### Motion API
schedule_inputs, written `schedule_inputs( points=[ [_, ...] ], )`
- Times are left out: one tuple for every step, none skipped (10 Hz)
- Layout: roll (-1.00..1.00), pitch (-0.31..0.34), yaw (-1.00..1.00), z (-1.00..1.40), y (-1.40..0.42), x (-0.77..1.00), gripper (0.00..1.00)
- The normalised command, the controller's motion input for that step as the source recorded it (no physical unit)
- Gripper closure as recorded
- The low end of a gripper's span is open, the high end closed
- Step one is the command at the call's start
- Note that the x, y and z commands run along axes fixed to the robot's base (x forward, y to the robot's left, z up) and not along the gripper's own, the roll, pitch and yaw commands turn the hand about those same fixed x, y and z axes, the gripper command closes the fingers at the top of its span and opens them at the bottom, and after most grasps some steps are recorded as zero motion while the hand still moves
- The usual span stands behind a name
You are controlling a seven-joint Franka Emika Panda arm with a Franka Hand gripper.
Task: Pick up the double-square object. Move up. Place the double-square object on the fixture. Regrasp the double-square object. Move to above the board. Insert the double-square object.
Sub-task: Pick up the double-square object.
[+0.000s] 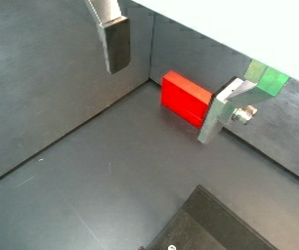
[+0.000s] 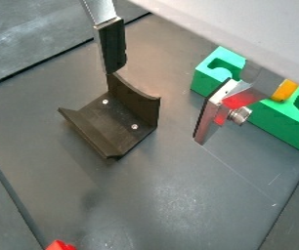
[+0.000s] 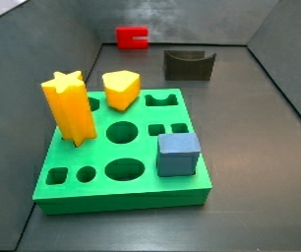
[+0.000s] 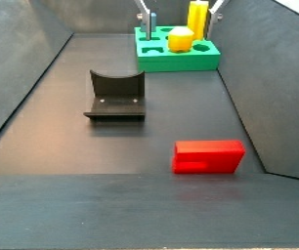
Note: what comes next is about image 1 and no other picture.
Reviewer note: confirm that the black curved holder stand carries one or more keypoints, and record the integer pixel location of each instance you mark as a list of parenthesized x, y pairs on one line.
[(206, 225)]

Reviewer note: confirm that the red double-square block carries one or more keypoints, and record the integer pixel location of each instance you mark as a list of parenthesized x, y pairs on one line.
[(186, 98)]

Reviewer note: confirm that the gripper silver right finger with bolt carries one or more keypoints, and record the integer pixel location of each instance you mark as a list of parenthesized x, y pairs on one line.
[(233, 102)]

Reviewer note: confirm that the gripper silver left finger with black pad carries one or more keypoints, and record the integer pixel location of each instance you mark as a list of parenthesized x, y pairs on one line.
[(114, 30)]

